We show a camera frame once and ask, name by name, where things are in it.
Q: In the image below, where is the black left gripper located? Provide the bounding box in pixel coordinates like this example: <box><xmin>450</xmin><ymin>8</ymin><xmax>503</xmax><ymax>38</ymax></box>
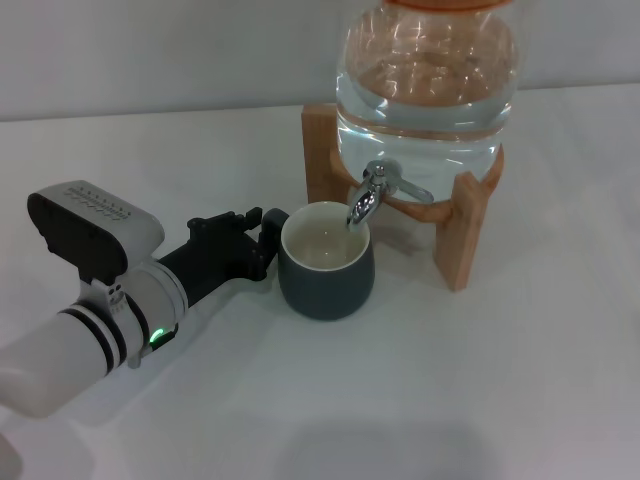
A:
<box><xmin>157</xmin><ymin>205</ymin><xmax>279</xmax><ymax>307</ymax></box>

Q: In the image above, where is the grey black wrist camera box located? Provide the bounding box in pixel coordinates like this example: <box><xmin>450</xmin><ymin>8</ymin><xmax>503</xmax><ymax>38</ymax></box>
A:
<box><xmin>26</xmin><ymin>179</ymin><xmax>165</xmax><ymax>285</ymax></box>

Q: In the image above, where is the black cup with white interior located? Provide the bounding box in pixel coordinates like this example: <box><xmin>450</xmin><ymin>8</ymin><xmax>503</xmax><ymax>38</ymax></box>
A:
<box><xmin>262</xmin><ymin>200</ymin><xmax>376</xmax><ymax>321</ymax></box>

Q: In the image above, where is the wooden dispenser stand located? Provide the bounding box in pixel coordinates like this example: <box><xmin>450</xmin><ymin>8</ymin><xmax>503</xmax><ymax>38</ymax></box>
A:
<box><xmin>301</xmin><ymin>103</ymin><xmax>505</xmax><ymax>293</ymax></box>

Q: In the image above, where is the glass water dispenser jar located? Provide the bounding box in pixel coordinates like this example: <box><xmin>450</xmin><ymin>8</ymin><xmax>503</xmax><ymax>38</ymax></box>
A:
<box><xmin>333</xmin><ymin>0</ymin><xmax>527</xmax><ymax>182</ymax></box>

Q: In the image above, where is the chrome faucet tap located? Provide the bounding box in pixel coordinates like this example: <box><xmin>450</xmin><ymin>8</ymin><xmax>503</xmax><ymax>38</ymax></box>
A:
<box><xmin>345</xmin><ymin>158</ymin><xmax>435</xmax><ymax>232</ymax></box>

